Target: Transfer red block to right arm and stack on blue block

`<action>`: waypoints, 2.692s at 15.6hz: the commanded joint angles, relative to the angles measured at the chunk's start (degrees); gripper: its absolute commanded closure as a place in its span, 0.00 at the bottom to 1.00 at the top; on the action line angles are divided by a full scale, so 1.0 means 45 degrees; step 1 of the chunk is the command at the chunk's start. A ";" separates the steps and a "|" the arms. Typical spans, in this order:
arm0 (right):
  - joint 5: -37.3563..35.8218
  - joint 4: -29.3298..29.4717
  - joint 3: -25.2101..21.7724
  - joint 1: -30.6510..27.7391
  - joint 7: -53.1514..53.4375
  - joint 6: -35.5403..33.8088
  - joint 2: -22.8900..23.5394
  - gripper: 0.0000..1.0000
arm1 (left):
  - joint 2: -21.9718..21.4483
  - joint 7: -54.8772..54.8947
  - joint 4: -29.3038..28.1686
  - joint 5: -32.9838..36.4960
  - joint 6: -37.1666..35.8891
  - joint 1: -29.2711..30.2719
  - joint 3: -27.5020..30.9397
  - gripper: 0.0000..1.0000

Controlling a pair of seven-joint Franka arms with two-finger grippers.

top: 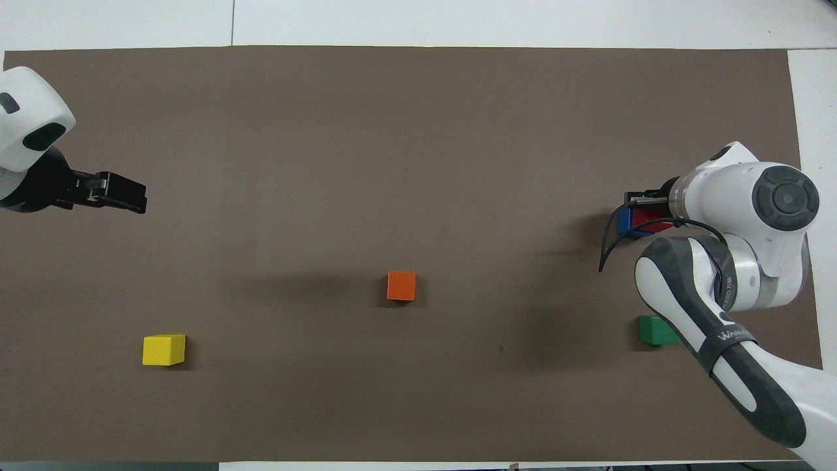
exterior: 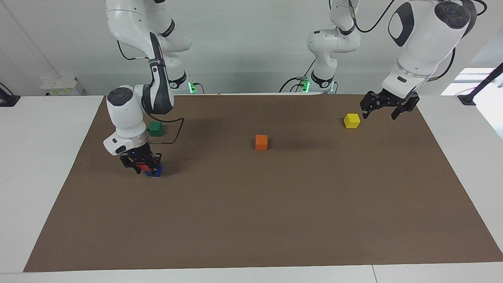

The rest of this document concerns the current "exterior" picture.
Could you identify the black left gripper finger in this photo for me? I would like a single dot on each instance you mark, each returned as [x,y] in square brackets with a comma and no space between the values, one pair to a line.
[370,103]
[406,106]

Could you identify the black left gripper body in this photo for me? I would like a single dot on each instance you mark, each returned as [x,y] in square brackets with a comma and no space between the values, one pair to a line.
[393,98]

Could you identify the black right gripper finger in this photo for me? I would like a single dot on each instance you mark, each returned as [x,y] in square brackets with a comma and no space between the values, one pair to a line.
[157,160]
[129,162]

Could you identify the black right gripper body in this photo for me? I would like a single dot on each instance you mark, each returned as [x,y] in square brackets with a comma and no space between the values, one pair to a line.
[139,154]

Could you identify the red wooden block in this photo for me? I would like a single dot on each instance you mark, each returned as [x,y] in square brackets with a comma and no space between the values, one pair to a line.
[146,167]

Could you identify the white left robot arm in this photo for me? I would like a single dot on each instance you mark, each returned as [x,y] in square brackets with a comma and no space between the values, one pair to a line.
[424,39]

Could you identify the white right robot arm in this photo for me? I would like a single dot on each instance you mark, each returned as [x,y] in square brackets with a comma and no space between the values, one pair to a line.
[125,114]

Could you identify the blue wooden block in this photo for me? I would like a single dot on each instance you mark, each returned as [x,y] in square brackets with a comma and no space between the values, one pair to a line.
[155,174]

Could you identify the yellow wooden block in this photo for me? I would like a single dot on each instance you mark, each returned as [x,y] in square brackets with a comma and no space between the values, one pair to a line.
[352,121]

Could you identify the green wooden block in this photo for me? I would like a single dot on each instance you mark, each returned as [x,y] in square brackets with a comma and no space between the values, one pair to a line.
[156,128]

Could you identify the orange wooden block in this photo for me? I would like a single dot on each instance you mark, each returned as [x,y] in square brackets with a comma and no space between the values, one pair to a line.
[261,142]

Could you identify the brown table mat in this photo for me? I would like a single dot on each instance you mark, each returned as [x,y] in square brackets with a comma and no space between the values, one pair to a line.
[251,216]

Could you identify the black table clamp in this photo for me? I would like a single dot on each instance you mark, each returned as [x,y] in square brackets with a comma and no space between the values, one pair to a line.
[8,100]

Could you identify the white wall box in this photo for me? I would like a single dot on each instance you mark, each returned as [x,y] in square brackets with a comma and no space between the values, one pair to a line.
[61,86]

